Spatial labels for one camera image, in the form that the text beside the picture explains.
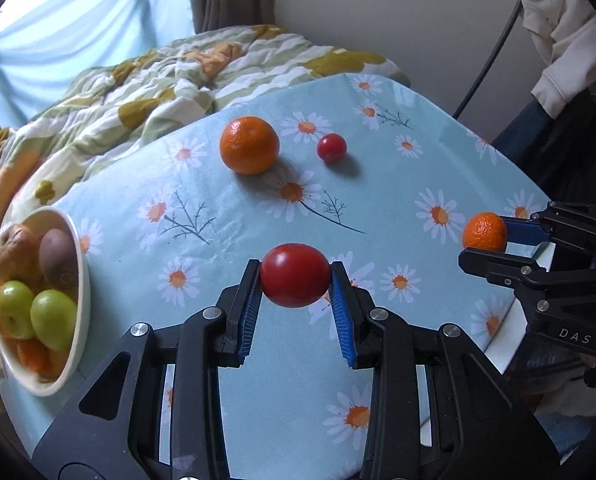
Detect small orange mandarin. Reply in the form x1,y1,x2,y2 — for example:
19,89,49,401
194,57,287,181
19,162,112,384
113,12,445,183
16,339,69,380

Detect large green apple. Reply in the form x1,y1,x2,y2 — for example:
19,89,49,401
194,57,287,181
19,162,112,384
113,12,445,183
30,289,78,352

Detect small green apple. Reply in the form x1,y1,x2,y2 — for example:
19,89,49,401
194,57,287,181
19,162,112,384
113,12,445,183
0,281,34,340

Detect red cherry tomato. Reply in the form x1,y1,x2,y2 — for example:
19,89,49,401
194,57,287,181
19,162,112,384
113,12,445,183
260,243,331,308
316,133,347,164

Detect blue daisy tablecloth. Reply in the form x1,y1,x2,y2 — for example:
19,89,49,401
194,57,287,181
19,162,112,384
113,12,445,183
0,71,552,480

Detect brown kiwi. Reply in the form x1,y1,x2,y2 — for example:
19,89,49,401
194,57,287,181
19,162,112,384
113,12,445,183
39,229,78,290

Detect brownish wrinkled apple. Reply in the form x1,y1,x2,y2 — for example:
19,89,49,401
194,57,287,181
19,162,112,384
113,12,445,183
0,223,42,287

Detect orange mandarin on table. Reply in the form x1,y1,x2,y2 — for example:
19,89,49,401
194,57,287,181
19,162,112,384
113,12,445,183
219,116,279,176

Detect floral striped duvet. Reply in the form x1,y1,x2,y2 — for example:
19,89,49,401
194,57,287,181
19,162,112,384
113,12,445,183
0,23,412,401

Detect light blue sheer curtain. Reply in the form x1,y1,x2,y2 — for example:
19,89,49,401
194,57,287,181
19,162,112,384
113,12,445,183
0,0,194,127

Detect black cable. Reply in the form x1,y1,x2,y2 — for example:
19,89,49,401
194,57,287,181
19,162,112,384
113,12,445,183
450,0,524,122

